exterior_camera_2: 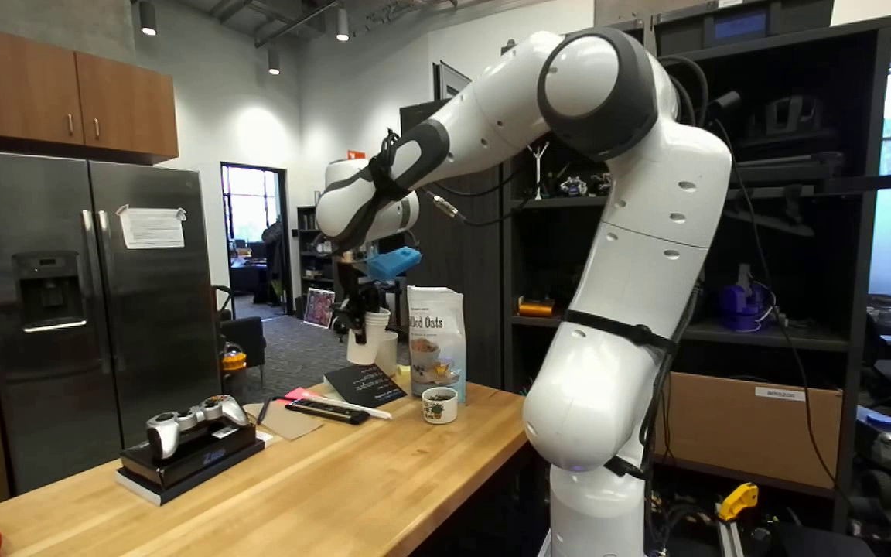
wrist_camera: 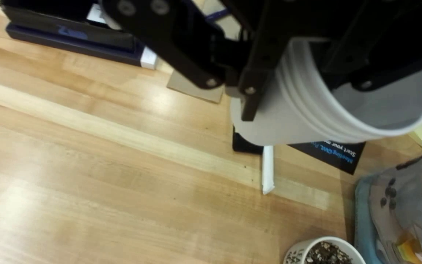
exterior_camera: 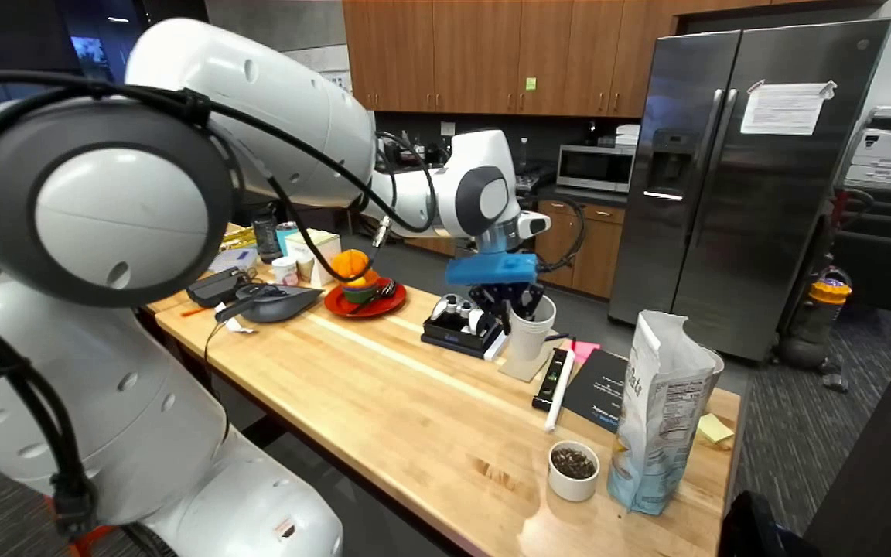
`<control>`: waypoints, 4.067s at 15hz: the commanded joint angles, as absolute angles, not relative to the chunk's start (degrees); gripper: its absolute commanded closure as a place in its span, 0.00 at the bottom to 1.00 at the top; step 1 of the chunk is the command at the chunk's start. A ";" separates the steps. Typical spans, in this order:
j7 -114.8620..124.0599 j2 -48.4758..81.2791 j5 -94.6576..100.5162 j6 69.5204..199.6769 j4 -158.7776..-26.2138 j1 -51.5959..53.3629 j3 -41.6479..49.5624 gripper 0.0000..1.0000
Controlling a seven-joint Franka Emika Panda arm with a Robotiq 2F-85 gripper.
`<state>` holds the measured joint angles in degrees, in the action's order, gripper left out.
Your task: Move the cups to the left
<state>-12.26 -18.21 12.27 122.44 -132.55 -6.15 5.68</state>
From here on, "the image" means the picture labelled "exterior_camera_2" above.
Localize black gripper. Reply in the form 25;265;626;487
334;251;396;336

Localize single white paper cup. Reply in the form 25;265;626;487
375;329;401;377

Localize white coffee bag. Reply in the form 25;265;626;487
406;283;469;405

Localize black bookcase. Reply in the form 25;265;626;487
294;200;339;312

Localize white marker pen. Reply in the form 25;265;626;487
318;396;396;420

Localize dark partition panel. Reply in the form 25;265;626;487
396;58;510;393

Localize brown paper notebook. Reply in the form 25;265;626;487
257;398;327;443

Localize yellow canister vacuum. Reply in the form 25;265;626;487
221;343;255;381

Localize small yellow shelf tool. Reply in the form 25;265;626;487
514;294;556;317

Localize white game controller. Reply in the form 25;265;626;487
145;393;250;462

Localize white printed paper sheet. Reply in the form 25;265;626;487
114;204;190;252

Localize black controller stand box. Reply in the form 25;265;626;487
114;416;268;508

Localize stainless steel refrigerator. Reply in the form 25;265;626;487
0;149;223;494

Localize purple bottle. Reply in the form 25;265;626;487
715;259;778;334

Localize brown cardboard box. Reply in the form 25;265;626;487
659;369;844;492

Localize black shelving unit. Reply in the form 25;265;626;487
500;17;891;534

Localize grey bin with blue label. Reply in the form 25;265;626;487
655;0;838;54

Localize black arm cable with straps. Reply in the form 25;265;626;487
562;306;706;483

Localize wooden wall cabinets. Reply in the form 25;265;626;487
0;17;179;163

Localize yellow handled tool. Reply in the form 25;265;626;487
715;480;764;557

